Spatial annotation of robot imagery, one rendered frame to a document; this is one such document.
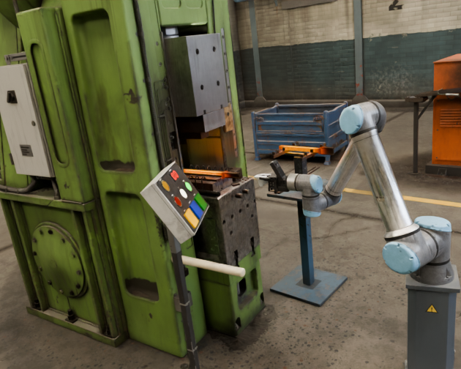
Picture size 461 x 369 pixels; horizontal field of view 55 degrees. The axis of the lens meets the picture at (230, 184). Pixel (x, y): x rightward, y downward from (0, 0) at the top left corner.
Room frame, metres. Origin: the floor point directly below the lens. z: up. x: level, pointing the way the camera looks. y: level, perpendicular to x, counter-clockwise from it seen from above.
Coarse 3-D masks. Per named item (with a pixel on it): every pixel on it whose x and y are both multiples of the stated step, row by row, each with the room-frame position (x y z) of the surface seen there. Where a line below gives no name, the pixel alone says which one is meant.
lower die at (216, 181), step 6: (186, 168) 2.70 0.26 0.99; (186, 174) 2.58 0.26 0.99; (192, 174) 2.55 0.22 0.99; (198, 174) 2.53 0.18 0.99; (204, 174) 2.50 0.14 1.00; (210, 174) 2.48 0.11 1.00; (216, 174) 2.46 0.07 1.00; (192, 180) 2.47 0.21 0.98; (198, 180) 2.46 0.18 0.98; (204, 180) 2.44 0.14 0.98; (210, 180) 2.42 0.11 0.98; (216, 180) 2.39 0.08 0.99; (222, 180) 2.44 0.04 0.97; (228, 180) 2.49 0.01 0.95; (198, 186) 2.41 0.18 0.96; (204, 186) 2.39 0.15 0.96; (210, 186) 2.36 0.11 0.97; (216, 186) 2.38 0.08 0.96; (222, 186) 2.43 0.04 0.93
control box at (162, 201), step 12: (168, 168) 1.97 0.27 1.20; (180, 168) 2.08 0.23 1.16; (156, 180) 1.80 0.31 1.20; (168, 180) 1.89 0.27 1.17; (180, 180) 1.99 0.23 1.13; (144, 192) 1.77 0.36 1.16; (156, 192) 1.76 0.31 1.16; (168, 192) 1.81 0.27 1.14; (180, 192) 1.90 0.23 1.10; (192, 192) 2.01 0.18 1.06; (156, 204) 1.76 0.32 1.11; (168, 204) 1.75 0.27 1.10; (168, 216) 1.75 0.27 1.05; (180, 216) 1.75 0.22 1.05; (168, 228) 1.76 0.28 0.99; (180, 228) 1.75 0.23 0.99; (192, 228) 1.76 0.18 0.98; (180, 240) 1.75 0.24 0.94
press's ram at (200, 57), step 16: (176, 48) 2.35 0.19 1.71; (192, 48) 2.35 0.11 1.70; (208, 48) 2.45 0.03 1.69; (176, 64) 2.36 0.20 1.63; (192, 64) 2.33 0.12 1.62; (208, 64) 2.44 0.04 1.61; (176, 80) 2.37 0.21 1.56; (192, 80) 2.32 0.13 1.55; (208, 80) 2.42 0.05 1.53; (224, 80) 2.55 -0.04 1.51; (176, 96) 2.38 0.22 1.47; (192, 96) 2.32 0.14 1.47; (208, 96) 2.41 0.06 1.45; (224, 96) 2.53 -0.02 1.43; (176, 112) 2.39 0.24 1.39; (192, 112) 2.33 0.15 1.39; (208, 112) 2.39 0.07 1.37
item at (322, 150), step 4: (280, 148) 2.89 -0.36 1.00; (288, 148) 2.85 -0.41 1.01; (292, 148) 2.83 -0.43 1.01; (296, 148) 2.80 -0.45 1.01; (300, 148) 2.78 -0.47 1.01; (304, 148) 2.76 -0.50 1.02; (308, 148) 2.75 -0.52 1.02; (312, 148) 2.73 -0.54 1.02; (316, 148) 2.72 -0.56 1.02; (320, 148) 2.69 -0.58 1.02; (324, 148) 2.66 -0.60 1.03; (328, 148) 2.65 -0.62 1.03; (332, 148) 2.63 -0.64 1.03; (320, 152) 2.68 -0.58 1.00; (324, 152) 2.67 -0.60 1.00; (328, 152) 2.66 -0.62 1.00; (332, 152) 2.64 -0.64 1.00
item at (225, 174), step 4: (192, 172) 2.57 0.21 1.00; (196, 172) 2.55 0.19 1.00; (200, 172) 2.53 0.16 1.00; (204, 172) 2.52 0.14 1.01; (208, 172) 2.50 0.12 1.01; (212, 172) 2.49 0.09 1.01; (216, 172) 2.48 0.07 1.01; (220, 172) 2.47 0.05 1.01; (224, 172) 2.44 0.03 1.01; (228, 172) 2.44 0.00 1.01; (232, 172) 2.43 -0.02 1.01; (236, 172) 2.42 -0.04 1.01; (224, 176) 2.43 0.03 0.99; (228, 176) 2.43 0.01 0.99; (232, 176) 2.42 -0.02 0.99; (236, 176) 2.40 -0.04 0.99; (240, 176) 2.41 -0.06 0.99
